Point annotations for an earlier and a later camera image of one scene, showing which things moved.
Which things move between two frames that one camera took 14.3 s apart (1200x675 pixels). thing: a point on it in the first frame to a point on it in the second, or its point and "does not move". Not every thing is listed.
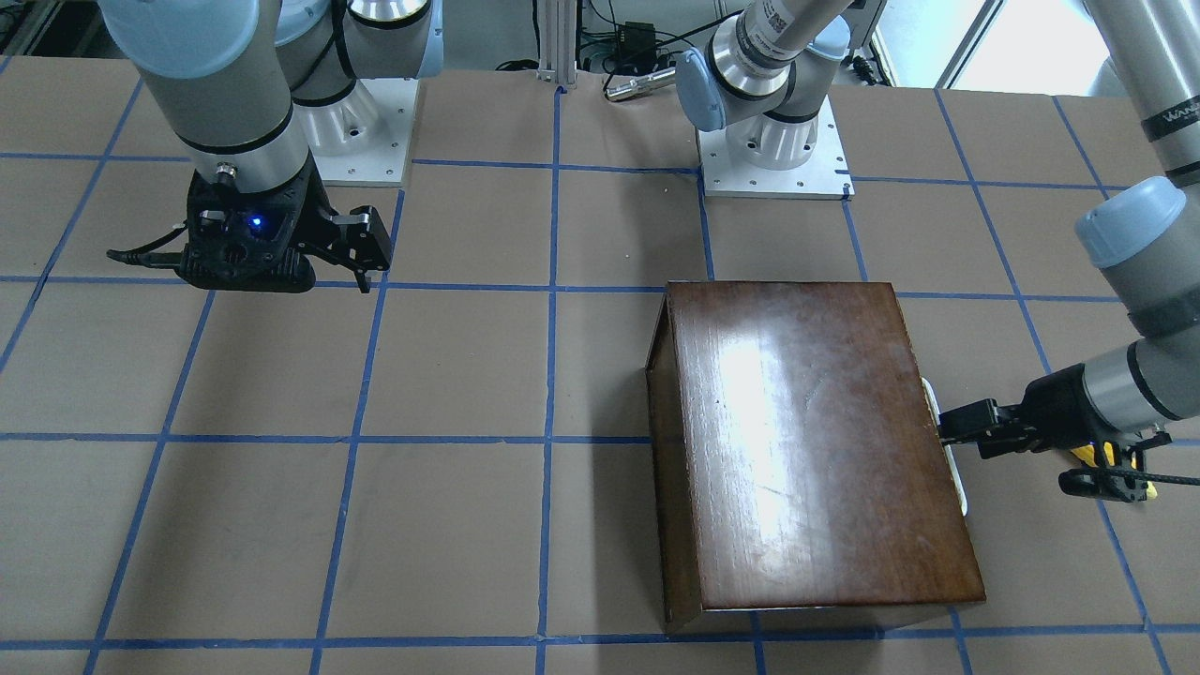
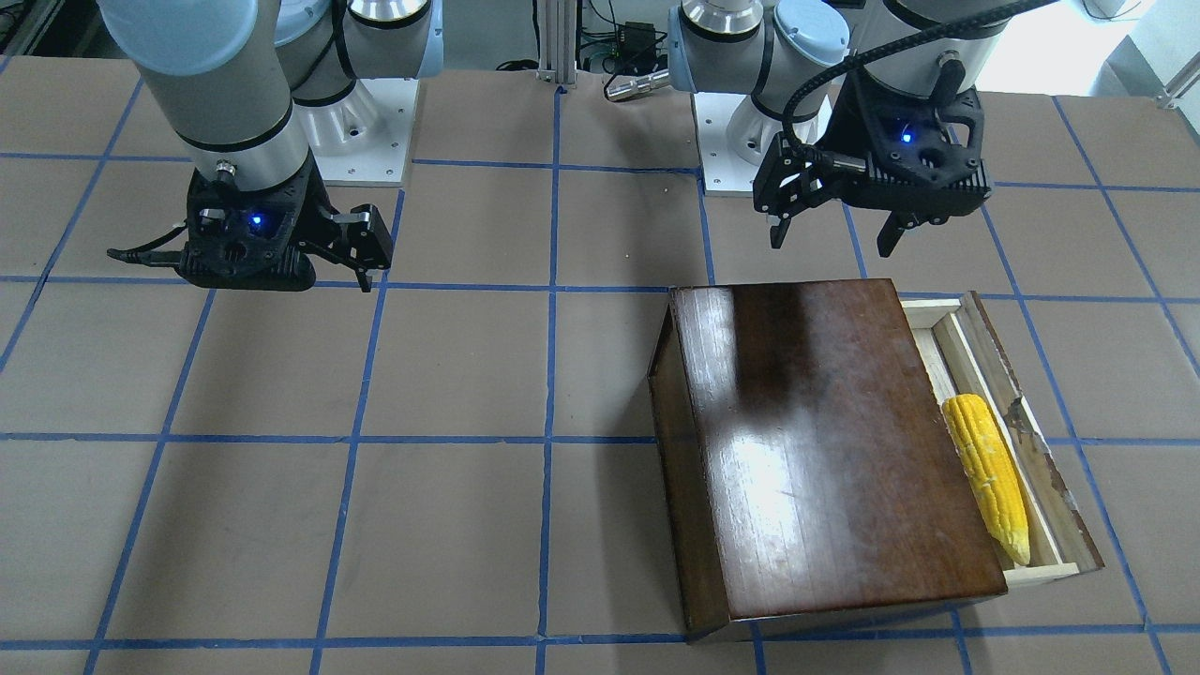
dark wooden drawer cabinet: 801,477 does not move
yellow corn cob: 1087,454 to 990,472
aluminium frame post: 558,42 does not move
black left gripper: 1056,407 to 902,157
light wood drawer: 934,413 to 964,355
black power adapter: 637,40 does not move
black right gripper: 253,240 does not move
